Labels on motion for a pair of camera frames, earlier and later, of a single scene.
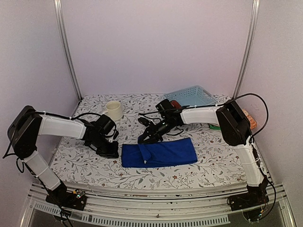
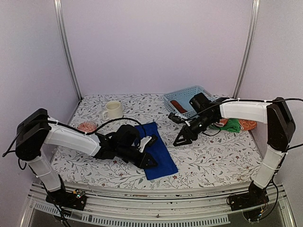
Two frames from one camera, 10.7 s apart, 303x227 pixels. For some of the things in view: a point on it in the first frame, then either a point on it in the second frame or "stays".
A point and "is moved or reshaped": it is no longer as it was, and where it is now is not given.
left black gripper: [112, 153] → [143, 162]
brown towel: [176, 104] stays
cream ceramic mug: [113, 110] stays
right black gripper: [154, 134] → [184, 132]
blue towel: [157, 153] is moved or reshaped
